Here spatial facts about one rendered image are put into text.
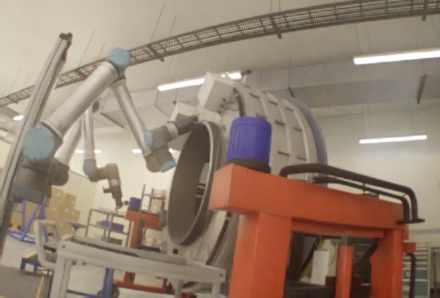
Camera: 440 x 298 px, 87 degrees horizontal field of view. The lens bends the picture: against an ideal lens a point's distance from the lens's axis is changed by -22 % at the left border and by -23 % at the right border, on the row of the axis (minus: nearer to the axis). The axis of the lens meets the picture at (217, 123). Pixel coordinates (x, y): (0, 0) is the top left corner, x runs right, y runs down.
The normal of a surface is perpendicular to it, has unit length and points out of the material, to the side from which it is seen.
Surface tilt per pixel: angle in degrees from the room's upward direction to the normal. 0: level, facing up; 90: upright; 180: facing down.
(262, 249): 90
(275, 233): 90
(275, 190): 90
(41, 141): 95
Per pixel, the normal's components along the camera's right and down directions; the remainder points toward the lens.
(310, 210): 0.40, -0.32
